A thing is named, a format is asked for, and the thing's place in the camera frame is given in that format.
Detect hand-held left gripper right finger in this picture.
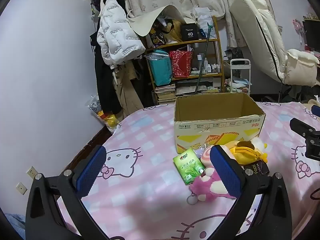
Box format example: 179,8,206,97
209,144,293,240

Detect yellow plastic bag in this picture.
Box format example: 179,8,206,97
86,95,120,133

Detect wooden shelf unit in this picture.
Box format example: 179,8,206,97
144,16,225,103

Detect pink foam block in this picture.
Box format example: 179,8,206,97
200,147,218,167

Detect red patterned bag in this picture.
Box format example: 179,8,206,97
169,50,193,78

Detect yellow plush dog purse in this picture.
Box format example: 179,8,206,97
225,137,269,166

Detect beige coat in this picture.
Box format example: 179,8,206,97
112,62,144,123

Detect black packet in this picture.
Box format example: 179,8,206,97
244,161,270,178

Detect white trolley cart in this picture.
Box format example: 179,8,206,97
224,59,251,95

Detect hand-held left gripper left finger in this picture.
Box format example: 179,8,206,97
25,144,110,240

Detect black coat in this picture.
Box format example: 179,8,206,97
90,17,123,114

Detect green mop pole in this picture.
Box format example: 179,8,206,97
195,22,215,94

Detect green tissue packet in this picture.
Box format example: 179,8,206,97
172,148,206,186

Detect blue cloth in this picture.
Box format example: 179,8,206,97
5,212,28,240

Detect beige curled mat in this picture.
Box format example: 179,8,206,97
127,5,185,37

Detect yellow black bag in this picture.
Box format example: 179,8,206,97
150,19,182,48

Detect black box with white print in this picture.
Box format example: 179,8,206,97
180,24,200,41

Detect stack of books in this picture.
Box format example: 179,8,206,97
152,84,177,103

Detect group of small bottles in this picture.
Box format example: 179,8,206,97
196,52,222,74

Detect black monitor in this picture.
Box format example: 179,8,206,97
302,19,320,48

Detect white puffer jacket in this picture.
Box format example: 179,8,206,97
96,0,146,68

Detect teal bag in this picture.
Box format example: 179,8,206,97
147,49,173,86

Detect white paper bags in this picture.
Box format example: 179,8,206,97
192,7,215,39

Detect pile of papers and magazines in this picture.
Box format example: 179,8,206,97
175,79,220,95

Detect pink plush toy with keyring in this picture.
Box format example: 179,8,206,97
186,166,237,205

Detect cream recliner chair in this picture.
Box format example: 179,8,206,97
229,0,320,88

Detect pink desk fan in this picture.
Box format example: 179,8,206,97
292,19,307,44

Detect printed cardboard box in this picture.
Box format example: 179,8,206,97
174,92,266,155

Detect white yellow plush toy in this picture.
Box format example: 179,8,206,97
251,137,268,155

